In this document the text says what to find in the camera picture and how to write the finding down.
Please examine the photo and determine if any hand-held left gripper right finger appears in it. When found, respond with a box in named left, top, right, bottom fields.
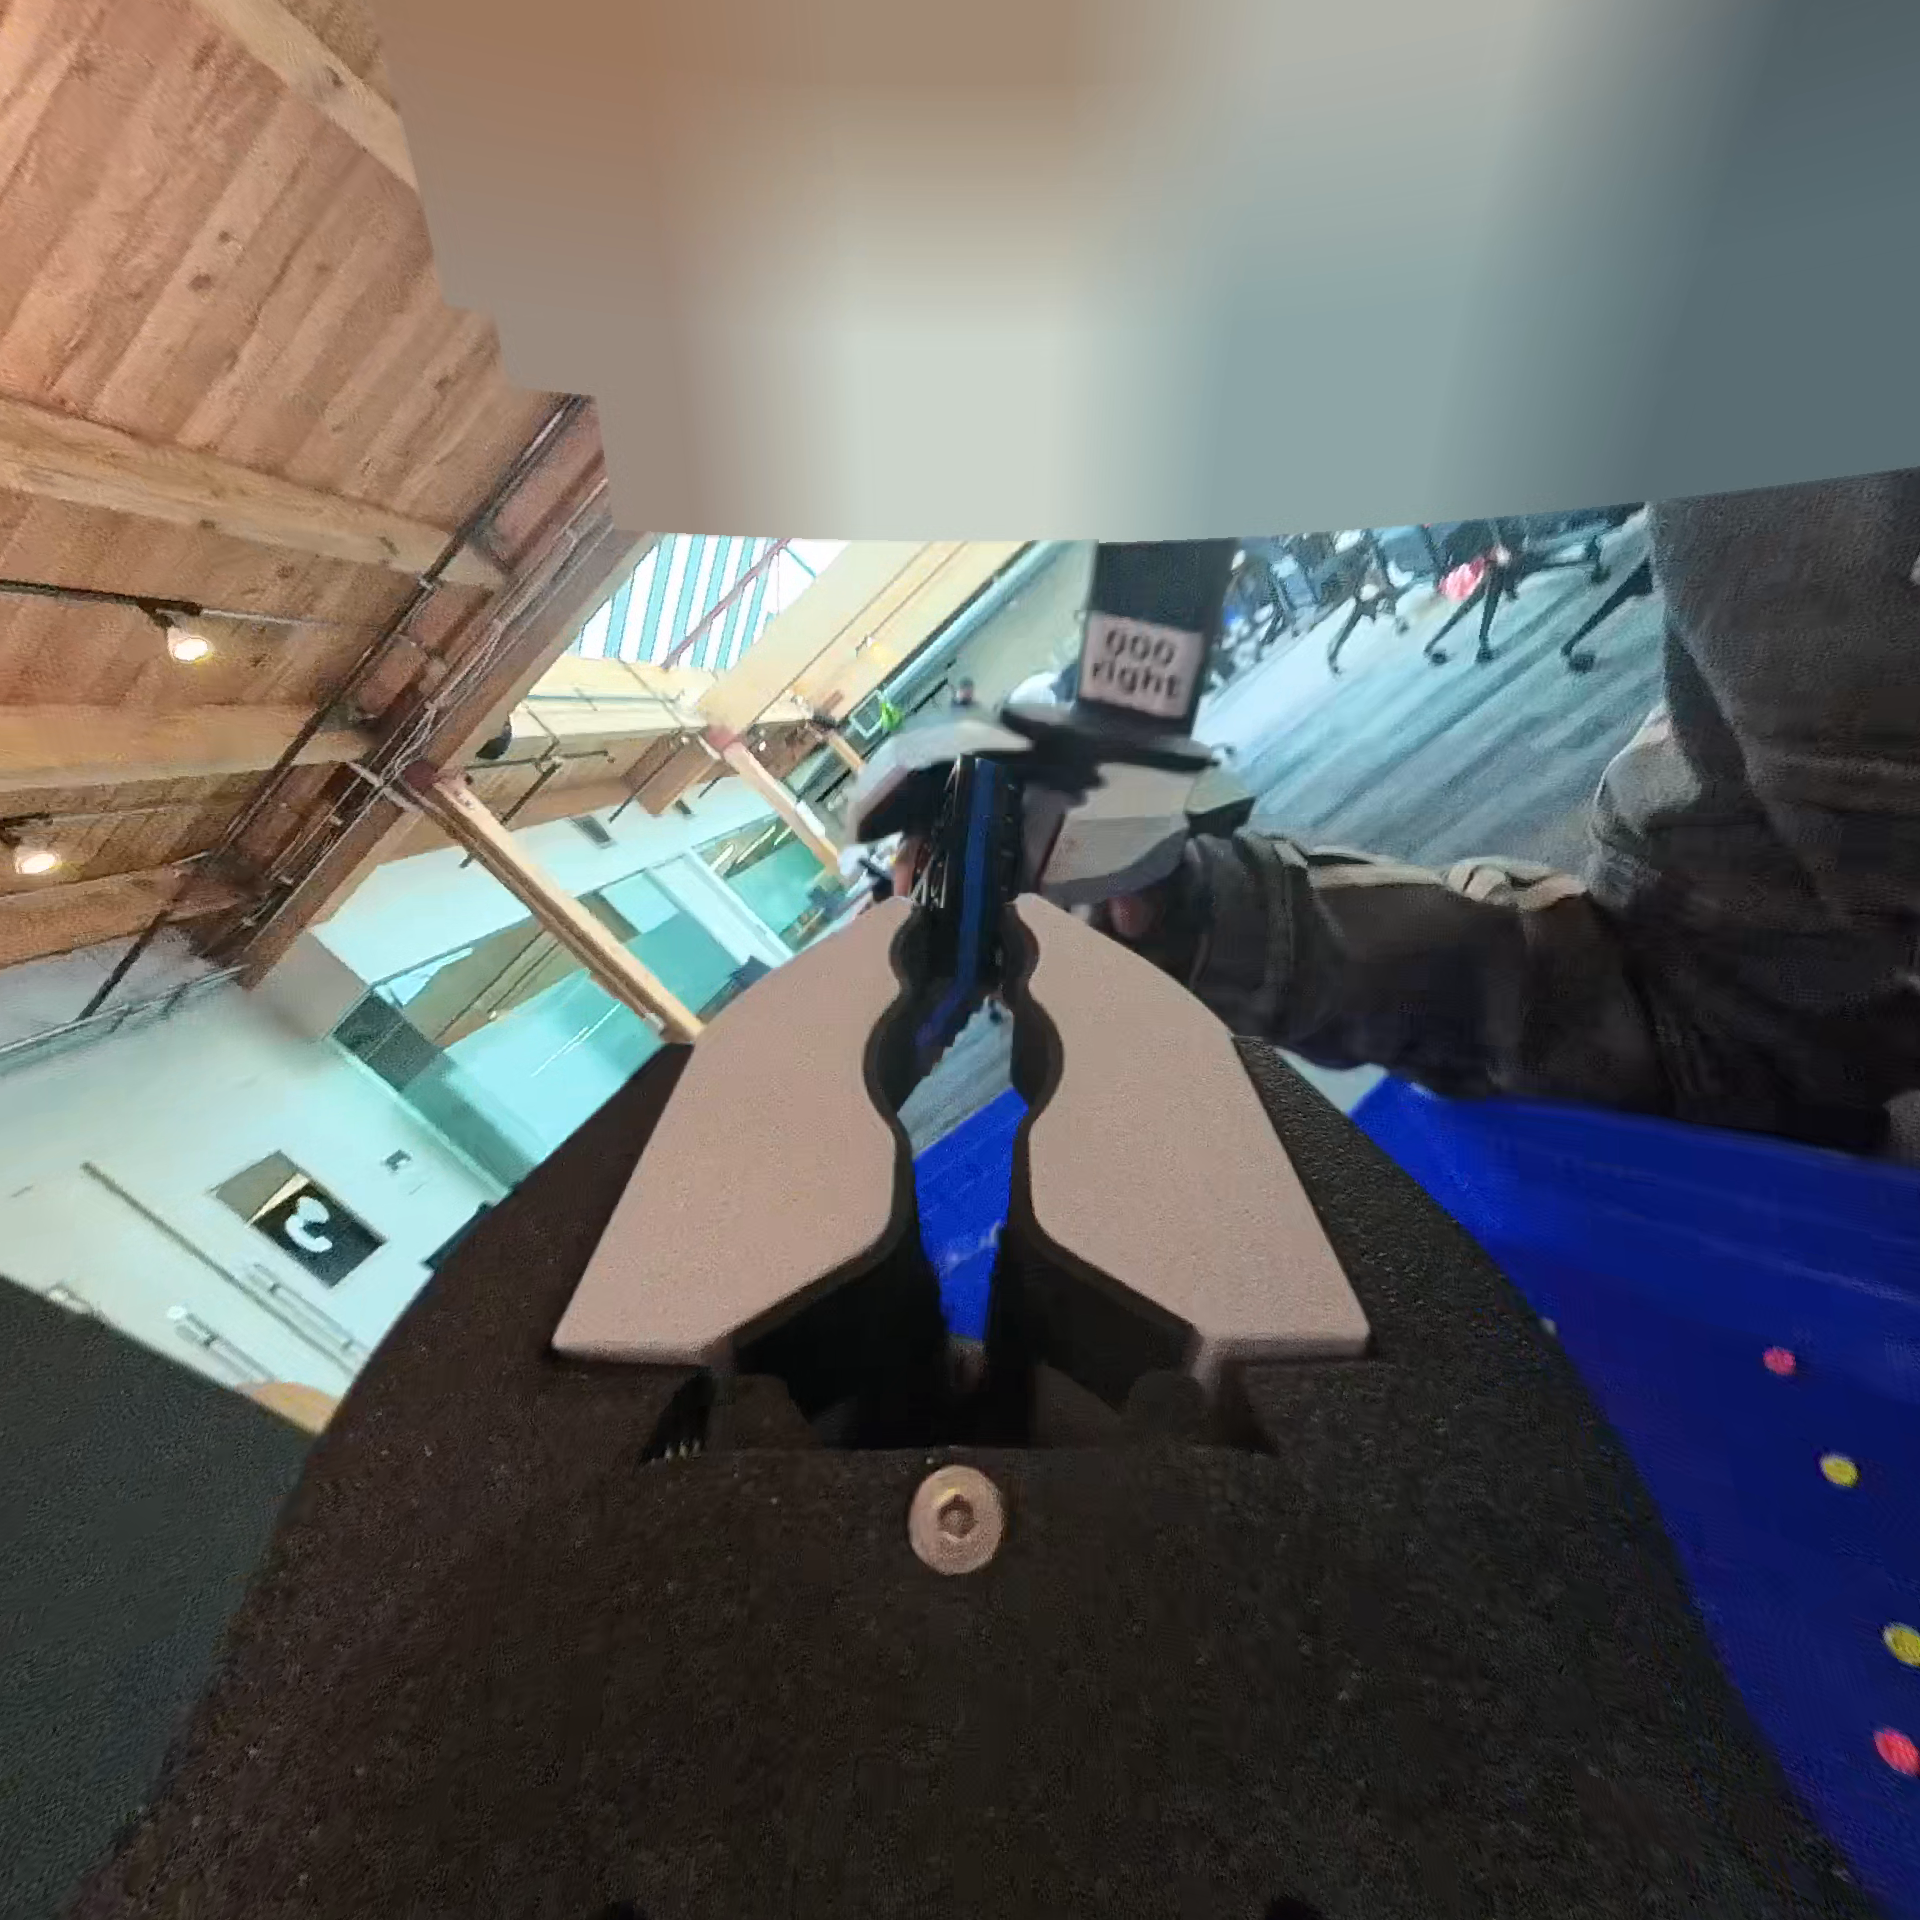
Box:
left=1008, top=895, right=1372, bottom=1392

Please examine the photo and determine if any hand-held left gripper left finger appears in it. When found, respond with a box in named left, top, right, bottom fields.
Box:
left=553, top=895, right=922, bottom=1370

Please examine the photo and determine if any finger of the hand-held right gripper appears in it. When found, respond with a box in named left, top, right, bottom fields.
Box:
left=842, top=715, right=1041, bottom=847
left=1024, top=772, right=1210, bottom=911

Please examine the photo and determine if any black and blue brick plate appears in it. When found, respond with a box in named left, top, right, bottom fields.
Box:
left=900, top=755, right=1026, bottom=1071

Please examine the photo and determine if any blue plastic bin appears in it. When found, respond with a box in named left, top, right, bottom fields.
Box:
left=900, top=1072, right=1920, bottom=1920

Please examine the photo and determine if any black office chair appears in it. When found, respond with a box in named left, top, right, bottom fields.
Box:
left=1422, top=524, right=1521, bottom=670
left=1556, top=517, right=1656, bottom=678
left=1324, top=537, right=1422, bottom=680

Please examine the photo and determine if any phone icon door sign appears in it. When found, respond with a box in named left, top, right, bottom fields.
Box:
left=253, top=1177, right=386, bottom=1290

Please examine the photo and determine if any group of small round studs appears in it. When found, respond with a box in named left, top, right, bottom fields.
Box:
left=1758, top=1342, right=1920, bottom=1782

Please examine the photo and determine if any black divider panel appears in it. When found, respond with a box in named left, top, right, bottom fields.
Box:
left=0, top=1275, right=321, bottom=1920

